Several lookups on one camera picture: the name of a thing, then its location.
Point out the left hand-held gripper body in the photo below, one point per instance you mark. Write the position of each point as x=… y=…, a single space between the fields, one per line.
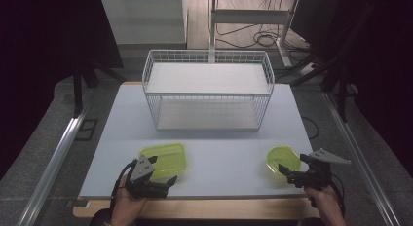
x=141 y=170

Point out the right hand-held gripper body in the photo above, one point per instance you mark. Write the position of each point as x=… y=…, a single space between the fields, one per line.
x=316 y=177

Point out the octagonal green plastic container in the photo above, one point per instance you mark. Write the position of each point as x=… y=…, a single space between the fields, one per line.
x=281 y=158

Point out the rectangular green plastic container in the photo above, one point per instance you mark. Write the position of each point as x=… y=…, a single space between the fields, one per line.
x=170 y=158

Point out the person's right hand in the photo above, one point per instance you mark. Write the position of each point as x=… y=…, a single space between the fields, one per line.
x=326 y=201

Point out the person's left hand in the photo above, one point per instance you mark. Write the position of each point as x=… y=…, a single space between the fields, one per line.
x=126 y=208

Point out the black metal stand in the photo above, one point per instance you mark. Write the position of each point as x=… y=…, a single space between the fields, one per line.
x=341 y=89
x=78 y=89

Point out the white power strip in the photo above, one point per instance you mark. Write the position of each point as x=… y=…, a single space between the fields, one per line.
x=307 y=68

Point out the black curtain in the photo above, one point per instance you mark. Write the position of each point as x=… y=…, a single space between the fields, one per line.
x=386 y=73
x=39 y=57

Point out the white cabinet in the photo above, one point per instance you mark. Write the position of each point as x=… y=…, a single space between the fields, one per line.
x=142 y=19

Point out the aluminium rail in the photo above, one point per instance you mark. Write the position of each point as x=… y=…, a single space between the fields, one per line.
x=360 y=154
x=52 y=164

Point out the white metal desk frame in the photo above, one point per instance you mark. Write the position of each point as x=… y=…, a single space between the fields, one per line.
x=250 y=16

